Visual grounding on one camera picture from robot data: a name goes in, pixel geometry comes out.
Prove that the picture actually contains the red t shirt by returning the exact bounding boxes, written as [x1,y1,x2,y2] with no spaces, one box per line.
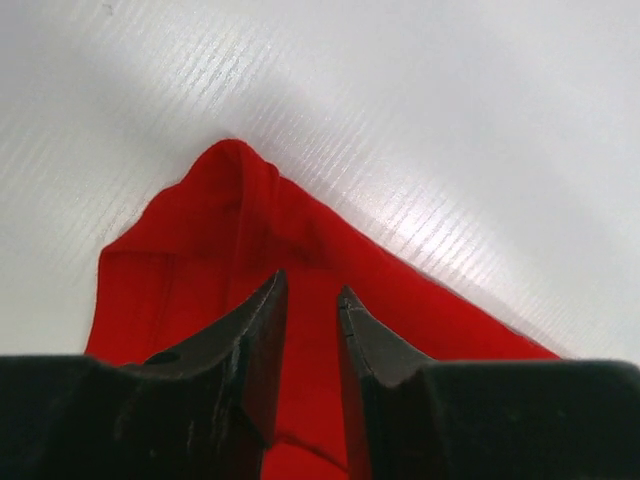
[87,140,551,479]

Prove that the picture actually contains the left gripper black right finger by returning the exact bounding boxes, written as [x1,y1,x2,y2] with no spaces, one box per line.
[337,288,639,479]

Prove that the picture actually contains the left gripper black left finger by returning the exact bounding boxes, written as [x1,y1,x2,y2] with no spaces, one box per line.
[1,272,288,479]

